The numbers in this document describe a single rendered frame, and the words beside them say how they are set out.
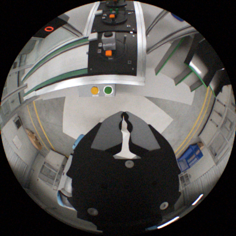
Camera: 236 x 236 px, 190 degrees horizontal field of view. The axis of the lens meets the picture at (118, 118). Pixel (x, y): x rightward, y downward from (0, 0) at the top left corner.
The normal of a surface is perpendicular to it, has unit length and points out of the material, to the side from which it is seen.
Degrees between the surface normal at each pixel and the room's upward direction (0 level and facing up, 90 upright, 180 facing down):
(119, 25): 0
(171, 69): 45
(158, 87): 0
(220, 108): 90
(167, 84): 0
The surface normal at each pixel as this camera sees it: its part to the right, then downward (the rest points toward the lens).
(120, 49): -0.03, 0.52
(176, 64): -0.16, 0.96
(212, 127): -0.99, -0.14
